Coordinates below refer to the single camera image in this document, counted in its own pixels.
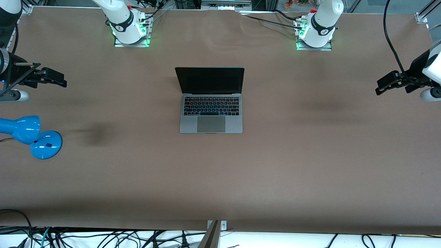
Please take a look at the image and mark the grey laptop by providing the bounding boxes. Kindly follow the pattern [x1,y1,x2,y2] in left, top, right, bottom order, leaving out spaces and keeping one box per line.
[175,67,245,134]

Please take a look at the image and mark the blue desk lamp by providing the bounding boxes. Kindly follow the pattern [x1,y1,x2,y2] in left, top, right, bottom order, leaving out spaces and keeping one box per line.
[0,115,63,160]

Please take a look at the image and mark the grey power strip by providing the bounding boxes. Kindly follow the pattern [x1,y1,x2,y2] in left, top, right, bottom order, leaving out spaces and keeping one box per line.
[201,0,253,11]

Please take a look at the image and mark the white sheet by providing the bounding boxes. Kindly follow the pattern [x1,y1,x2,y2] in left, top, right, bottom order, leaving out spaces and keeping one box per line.
[0,229,441,248]

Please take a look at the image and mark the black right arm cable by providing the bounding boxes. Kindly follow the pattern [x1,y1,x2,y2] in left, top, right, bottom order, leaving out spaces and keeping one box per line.
[0,23,42,97]

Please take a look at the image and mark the aluminium frame profile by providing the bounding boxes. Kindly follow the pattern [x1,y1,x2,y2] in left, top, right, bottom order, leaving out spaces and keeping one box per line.
[419,0,441,20]

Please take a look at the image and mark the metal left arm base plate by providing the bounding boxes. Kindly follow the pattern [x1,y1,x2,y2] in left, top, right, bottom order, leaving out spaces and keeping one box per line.
[296,17,332,51]

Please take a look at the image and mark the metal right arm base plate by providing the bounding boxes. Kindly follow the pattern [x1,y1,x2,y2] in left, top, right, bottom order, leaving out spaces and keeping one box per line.
[114,14,152,48]

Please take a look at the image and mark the black base connector cables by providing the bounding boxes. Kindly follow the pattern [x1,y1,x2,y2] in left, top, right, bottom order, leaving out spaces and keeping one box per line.
[137,0,169,22]

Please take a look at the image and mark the short black table cable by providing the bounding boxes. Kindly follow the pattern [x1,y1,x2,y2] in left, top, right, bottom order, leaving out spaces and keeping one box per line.
[272,9,297,21]

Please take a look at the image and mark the long black table cable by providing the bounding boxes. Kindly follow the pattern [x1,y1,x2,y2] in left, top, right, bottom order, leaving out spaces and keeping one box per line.
[240,13,303,30]

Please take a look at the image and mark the black looping floor cable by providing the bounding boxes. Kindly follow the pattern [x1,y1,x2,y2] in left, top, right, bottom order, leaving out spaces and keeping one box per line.
[0,209,33,248]

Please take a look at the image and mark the teal cable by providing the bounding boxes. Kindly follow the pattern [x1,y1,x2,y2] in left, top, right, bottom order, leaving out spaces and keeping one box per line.
[40,227,52,248]

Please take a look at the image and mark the black cable tangle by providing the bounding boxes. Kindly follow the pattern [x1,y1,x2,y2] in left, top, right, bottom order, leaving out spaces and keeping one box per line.
[0,226,207,248]

